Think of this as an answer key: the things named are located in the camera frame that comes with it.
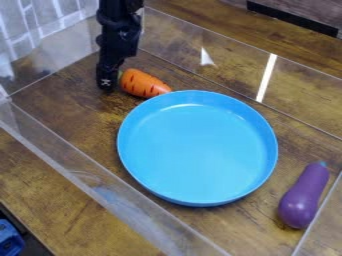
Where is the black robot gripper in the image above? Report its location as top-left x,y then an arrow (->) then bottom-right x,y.
96,11 -> 141,90

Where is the orange toy carrot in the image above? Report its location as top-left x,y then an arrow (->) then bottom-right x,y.
119,68 -> 172,98

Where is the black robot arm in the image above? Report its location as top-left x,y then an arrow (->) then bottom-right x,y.
96,0 -> 144,92

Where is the blue round plastic tray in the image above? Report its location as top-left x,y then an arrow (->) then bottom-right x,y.
116,90 -> 278,207

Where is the blue object at corner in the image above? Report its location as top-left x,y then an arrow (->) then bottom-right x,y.
0,219 -> 24,256

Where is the purple toy eggplant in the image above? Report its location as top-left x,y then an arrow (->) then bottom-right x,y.
278,161 -> 330,229

